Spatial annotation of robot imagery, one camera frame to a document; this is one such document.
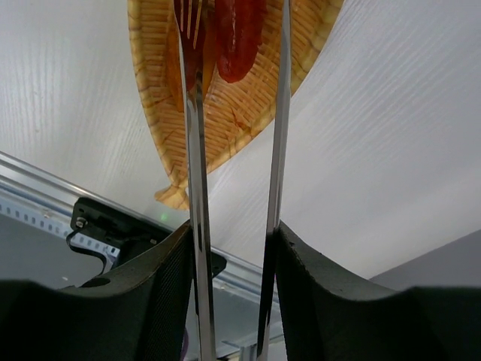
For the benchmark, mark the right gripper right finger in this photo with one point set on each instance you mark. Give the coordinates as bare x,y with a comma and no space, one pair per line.
330,313

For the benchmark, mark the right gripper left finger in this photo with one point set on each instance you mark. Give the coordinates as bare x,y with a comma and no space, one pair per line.
136,311

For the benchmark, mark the red sausage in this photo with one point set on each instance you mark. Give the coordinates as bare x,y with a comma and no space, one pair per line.
239,26

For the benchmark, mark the metal tongs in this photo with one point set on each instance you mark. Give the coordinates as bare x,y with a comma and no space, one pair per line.
198,198

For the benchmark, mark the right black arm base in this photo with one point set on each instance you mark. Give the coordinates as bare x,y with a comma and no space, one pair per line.
131,235

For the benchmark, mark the fish-shaped woven basket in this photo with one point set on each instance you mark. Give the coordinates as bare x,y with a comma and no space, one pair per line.
234,113

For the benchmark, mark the slotted cable duct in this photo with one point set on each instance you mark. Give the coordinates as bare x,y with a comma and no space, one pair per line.
53,223

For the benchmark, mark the aluminium mounting rail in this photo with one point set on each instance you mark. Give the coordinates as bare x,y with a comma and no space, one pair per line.
28,252

